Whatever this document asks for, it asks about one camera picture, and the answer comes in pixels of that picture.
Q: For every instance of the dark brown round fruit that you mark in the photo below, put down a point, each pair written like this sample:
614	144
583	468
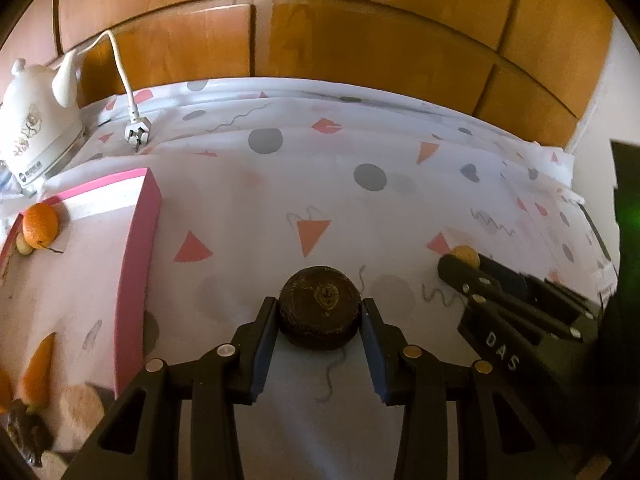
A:
320	305

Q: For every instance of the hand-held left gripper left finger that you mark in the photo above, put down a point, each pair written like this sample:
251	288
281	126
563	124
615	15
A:
262	352

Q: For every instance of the orange slice in tray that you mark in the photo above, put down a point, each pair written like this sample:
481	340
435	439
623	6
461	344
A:
39	365

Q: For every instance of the white ceramic electric kettle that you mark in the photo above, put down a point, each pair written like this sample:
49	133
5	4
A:
35	110

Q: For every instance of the orange tangerine with stem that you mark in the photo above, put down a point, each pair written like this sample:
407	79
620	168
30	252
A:
40	225

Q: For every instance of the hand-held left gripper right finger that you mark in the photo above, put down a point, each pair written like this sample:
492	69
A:
375	357

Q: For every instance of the white patterned tablecloth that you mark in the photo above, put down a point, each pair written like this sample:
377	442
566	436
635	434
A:
300	170

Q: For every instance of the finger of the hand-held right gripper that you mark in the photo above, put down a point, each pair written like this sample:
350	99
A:
460	272
545	292

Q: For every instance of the pink-edged cardboard box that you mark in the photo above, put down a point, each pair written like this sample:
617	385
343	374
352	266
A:
135	260

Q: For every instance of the silver kettle base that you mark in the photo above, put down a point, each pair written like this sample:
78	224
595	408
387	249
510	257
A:
52	169

